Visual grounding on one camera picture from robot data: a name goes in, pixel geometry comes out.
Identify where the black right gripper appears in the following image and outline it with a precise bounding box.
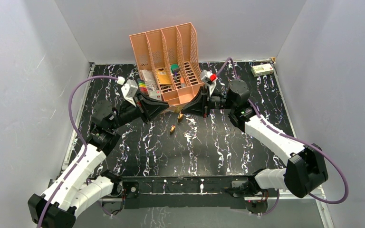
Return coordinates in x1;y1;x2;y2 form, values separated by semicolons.
181;85;236;118

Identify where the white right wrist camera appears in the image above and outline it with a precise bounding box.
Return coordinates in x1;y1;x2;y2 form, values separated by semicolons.
200;70;217;96

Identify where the colourful highlighter marker pack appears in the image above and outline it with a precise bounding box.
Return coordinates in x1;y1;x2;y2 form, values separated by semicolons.
137;79;149;96

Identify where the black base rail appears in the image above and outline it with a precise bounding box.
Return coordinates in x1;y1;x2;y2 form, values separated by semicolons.
93;174;297;210

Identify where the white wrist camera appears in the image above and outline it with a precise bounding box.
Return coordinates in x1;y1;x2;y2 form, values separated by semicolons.
200;70;217;96
121;79;138;107

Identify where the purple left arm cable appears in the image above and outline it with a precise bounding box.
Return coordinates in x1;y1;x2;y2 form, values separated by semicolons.
36;75;126;228

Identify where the green teal box in organizer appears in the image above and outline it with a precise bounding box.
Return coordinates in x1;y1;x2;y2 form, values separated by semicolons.
170;64;180;74

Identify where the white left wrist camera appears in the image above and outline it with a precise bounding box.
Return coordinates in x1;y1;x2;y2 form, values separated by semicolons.
121;79;138;107

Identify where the white green small box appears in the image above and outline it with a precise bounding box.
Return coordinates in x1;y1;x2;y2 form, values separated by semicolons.
251;63;274;77

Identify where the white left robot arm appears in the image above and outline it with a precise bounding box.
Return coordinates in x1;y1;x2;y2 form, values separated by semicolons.
28;92;169;228

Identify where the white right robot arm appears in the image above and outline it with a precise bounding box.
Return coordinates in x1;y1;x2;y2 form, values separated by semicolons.
182;79;328;198

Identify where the orange plastic file organizer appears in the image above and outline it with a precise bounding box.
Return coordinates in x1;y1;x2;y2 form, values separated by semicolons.
129;22;203;109

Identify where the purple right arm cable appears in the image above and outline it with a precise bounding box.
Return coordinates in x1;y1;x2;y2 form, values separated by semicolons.
215;57;349;218

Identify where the grey-green small box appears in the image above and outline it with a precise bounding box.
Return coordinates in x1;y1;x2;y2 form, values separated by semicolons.
148;90;163;101

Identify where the yellow envelope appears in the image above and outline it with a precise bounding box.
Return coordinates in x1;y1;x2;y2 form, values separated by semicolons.
155;70;172;86

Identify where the white paper sheet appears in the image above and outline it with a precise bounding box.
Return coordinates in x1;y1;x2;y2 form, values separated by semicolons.
140;69;158;90

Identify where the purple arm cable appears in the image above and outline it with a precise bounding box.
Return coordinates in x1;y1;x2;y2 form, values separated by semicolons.
36;75;126;228
215;57;349;218

